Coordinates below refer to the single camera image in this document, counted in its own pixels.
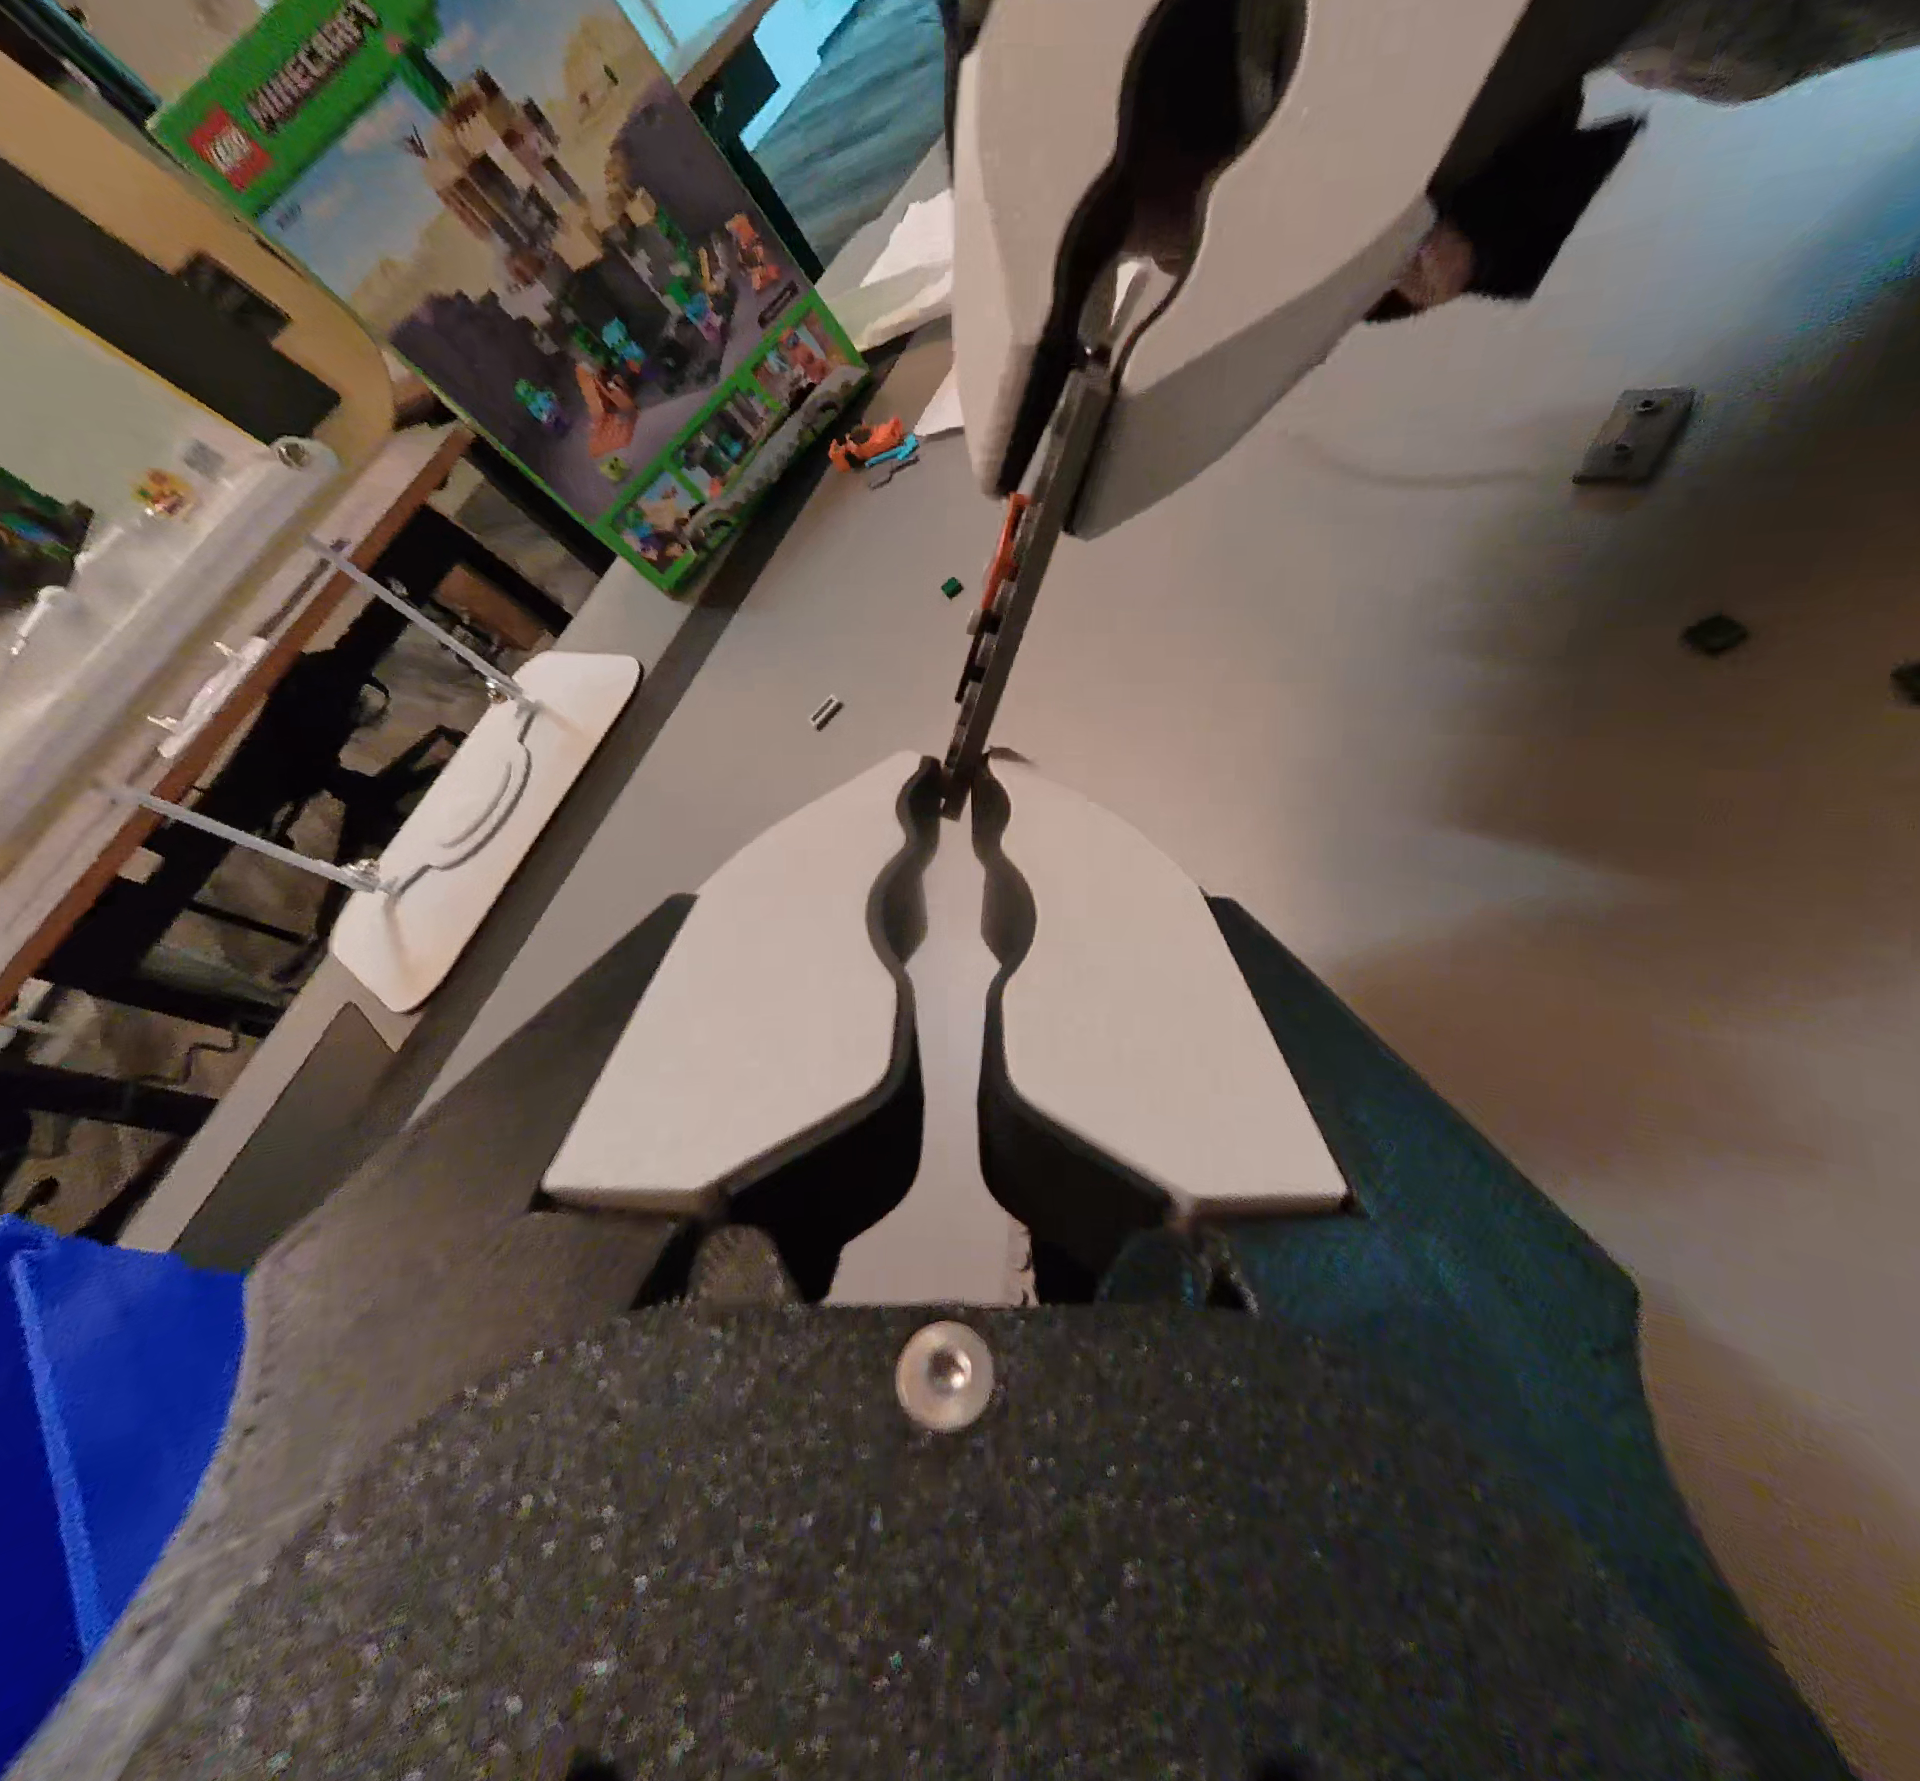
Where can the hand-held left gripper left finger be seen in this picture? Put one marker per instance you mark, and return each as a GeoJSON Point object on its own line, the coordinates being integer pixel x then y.
{"type": "Point", "coordinates": [749, 1031]}

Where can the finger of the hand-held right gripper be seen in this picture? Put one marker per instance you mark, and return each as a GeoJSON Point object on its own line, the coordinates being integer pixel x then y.
{"type": "Point", "coordinates": [1034, 133]}
{"type": "Point", "coordinates": [1337, 191]}

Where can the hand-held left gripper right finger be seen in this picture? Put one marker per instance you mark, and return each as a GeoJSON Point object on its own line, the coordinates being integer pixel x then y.
{"type": "Point", "coordinates": [1156, 1047]}

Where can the large dark grey lego plate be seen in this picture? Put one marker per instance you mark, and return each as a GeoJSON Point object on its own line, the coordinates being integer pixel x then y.
{"type": "Point", "coordinates": [1034, 537]}

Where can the blue plastic storage bin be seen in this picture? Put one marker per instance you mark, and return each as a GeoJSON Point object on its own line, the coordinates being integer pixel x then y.
{"type": "Point", "coordinates": [105, 1437]}

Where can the orange and teal lego assembly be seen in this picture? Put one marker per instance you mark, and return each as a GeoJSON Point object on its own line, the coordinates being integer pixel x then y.
{"type": "Point", "coordinates": [872, 451]}

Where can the colourful lego box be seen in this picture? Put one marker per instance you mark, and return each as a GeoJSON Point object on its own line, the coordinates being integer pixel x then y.
{"type": "Point", "coordinates": [526, 236]}

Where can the person's right hand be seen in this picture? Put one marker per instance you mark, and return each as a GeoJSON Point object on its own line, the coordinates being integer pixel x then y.
{"type": "Point", "coordinates": [1432, 273]}

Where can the white crumpled paper bag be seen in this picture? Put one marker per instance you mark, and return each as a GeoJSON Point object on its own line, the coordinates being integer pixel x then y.
{"type": "Point", "coordinates": [915, 265]}

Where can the white instruction sheet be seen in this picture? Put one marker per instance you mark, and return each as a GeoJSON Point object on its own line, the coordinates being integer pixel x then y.
{"type": "Point", "coordinates": [942, 410]}

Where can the brown-edged office desk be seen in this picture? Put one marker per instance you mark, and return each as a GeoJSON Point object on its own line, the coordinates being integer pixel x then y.
{"type": "Point", "coordinates": [735, 28]}

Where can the white stand base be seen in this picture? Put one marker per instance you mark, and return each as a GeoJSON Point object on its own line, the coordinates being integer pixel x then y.
{"type": "Point", "coordinates": [481, 791]}

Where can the wood-rimmed panel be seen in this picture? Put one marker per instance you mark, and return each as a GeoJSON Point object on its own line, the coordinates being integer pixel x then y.
{"type": "Point", "coordinates": [150, 310]}

